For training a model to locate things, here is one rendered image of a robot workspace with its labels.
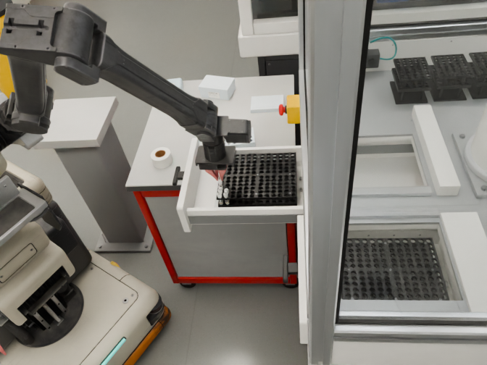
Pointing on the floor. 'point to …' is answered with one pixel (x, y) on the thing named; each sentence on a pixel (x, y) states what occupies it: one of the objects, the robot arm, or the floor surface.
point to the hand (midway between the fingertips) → (219, 177)
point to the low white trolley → (172, 228)
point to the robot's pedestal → (98, 170)
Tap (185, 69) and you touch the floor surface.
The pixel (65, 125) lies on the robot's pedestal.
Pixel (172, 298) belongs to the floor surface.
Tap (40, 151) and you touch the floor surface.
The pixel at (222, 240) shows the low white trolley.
